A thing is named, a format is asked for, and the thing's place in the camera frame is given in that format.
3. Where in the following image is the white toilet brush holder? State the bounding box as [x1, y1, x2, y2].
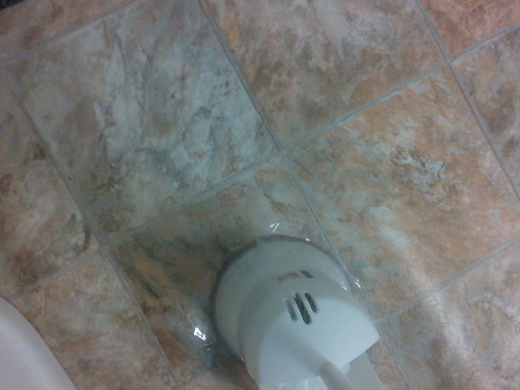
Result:
[210, 234, 381, 387]

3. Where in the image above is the white toilet brush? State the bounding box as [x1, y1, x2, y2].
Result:
[259, 352, 384, 390]

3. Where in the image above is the white toilet bowl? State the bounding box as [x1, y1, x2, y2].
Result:
[0, 298, 78, 390]

